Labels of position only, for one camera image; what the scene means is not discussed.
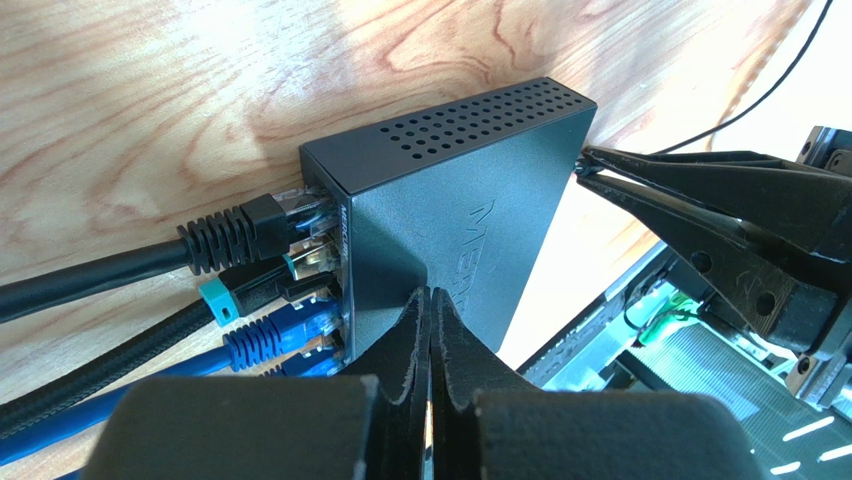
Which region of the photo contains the black braided teal-tip cable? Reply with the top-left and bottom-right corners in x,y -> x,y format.
0,240 -> 341,442

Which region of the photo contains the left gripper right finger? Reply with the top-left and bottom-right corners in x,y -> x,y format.
431,288 -> 762,479

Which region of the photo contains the black ethernet cable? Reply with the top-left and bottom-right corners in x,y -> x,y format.
0,187 -> 334,325

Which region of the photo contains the aluminium frame rail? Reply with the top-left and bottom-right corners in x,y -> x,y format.
539,279 -> 852,480

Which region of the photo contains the thin black power cable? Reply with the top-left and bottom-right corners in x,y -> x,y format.
655,0 -> 835,156

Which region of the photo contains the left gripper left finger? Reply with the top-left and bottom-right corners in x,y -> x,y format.
83,287 -> 430,479

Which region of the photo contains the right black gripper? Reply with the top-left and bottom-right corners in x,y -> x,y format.
578,126 -> 851,406

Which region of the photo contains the black network switch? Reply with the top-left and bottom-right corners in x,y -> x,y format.
300,77 -> 597,360

